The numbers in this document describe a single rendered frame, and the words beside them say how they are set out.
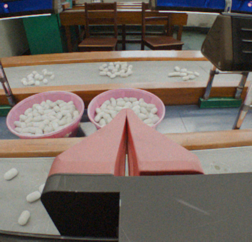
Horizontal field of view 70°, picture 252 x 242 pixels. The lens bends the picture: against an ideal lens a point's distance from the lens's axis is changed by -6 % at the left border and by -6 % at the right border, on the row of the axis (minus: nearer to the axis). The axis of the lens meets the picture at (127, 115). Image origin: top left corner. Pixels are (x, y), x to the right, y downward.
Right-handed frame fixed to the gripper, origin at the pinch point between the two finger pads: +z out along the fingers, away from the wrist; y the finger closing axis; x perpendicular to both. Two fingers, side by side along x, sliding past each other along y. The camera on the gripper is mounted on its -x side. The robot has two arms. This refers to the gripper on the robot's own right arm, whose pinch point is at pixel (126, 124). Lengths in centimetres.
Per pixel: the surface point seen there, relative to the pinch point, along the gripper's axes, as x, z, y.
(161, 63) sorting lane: 30, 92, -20
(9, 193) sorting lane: 32.2, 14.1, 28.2
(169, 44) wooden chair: 54, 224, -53
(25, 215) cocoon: 30.8, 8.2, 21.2
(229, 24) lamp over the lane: -3.7, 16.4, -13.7
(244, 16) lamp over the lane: -4.8, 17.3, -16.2
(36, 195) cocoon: 30.6, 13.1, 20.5
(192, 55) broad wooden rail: 27, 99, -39
